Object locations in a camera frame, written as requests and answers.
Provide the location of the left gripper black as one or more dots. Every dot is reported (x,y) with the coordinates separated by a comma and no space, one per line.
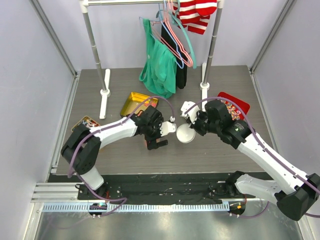
(151,142)

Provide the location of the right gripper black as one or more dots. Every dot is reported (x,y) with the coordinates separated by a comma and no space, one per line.
(195,126)

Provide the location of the white jar lid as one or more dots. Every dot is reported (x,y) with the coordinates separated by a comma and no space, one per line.
(185,134)

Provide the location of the gold tin star candies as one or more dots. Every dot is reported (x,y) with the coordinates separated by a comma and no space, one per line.
(133,100)

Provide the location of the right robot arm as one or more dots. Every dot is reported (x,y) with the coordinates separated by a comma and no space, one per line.
(292,190)

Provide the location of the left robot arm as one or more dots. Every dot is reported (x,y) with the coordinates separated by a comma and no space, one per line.
(82,147)

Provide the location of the red box swirl lollipops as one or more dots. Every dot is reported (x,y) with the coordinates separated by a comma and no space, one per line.
(235,106)

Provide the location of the white rack foot right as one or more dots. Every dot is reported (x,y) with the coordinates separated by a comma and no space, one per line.
(204,86)

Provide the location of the white rack foot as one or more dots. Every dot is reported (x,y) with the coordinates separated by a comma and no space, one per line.
(105,94)
(204,86)

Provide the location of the green t-shirt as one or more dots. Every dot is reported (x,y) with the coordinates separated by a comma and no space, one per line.
(159,72)

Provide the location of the white rack foot left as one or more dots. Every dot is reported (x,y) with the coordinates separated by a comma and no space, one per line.
(105,94)

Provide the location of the gold tin lollipops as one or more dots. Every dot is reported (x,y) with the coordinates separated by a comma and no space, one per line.
(87,122)

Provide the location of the black hanging garment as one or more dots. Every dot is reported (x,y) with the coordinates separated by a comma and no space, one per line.
(181,73)

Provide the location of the blue clothes hanger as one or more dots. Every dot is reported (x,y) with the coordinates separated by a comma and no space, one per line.
(162,45)

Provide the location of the red white striped shirt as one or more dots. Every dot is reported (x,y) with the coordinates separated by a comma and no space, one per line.
(195,15)

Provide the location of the teal clothes hanger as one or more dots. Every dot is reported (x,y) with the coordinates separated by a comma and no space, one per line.
(168,19)

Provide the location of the silver rack pole right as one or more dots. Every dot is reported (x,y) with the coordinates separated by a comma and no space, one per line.
(220,5)

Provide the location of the silver rack pole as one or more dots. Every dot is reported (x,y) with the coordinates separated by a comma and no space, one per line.
(89,30)
(220,5)

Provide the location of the silver rack pole left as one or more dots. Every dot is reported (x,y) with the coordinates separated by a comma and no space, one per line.
(89,30)

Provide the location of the rack top bar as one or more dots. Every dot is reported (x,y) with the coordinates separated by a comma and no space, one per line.
(150,2)

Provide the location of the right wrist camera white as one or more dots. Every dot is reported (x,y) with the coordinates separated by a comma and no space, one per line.
(189,111)

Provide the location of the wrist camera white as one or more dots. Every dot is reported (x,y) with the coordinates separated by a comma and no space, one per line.
(168,127)
(189,111)

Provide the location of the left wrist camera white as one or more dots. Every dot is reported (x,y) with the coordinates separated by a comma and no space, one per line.
(168,127)

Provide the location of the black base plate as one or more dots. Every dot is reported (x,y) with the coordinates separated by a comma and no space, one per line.
(164,189)

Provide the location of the white slotted cable duct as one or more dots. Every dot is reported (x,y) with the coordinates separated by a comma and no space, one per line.
(65,207)

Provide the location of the aluminium frame post right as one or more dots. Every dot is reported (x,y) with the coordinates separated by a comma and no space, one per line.
(284,12)

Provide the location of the aluminium frame post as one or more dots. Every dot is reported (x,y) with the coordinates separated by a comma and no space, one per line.
(284,12)
(53,36)

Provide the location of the aluminium frame post left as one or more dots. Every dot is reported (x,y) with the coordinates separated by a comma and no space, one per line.
(53,36)

